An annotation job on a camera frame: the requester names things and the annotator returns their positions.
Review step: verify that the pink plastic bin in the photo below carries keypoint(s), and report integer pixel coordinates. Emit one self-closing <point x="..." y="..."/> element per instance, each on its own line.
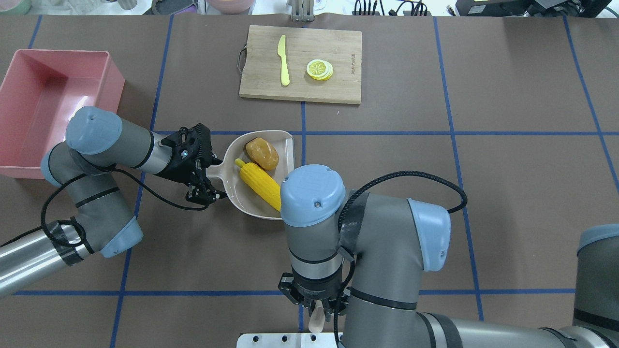
<point x="41" y="91"/>

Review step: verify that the pink bowl with ice cubes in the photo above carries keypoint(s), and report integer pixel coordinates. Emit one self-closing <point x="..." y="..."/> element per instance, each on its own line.
<point x="231" y="6"/>

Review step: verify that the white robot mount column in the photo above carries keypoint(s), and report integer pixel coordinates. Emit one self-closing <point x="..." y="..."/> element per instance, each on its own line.
<point x="286" y="340"/>

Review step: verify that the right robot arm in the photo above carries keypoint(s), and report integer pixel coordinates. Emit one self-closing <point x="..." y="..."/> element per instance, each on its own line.
<point x="362" y="256"/>

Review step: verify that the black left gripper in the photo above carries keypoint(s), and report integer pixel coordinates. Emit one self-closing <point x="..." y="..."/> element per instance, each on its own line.
<point x="180" y="170"/>

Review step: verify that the beige plastic dustpan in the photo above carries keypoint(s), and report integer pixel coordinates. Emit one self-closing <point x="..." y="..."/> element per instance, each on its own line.
<point x="250" y="188"/>

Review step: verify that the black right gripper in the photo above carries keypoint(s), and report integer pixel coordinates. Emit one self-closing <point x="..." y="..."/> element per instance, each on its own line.
<point x="313" y="286"/>

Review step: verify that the wooden cutting board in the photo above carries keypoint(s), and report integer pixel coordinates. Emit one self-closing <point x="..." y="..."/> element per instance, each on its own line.
<point x="260" y="77"/>

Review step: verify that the aluminium frame post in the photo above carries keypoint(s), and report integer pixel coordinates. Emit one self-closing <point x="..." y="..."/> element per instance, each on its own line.
<point x="302" y="10"/>

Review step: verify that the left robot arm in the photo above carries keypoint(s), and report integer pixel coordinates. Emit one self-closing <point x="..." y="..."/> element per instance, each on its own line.
<point x="87" y="213"/>

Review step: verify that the beige hand brush black bristles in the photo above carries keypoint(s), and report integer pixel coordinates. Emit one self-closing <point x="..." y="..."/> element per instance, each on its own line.
<point x="317" y="319"/>

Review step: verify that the yellow toy corn cob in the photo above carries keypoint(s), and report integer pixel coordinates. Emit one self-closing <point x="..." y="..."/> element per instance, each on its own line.
<point x="260" y="182"/>

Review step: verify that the brown toy potato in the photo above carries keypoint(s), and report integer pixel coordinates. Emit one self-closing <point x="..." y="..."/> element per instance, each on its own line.
<point x="263" y="153"/>

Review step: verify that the yellow plastic toy knife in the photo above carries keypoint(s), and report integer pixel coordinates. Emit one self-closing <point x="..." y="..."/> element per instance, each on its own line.
<point x="282" y="53"/>

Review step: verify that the yellow toy lemon slices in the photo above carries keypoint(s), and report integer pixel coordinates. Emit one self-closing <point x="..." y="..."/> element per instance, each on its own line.
<point x="319" y="69"/>

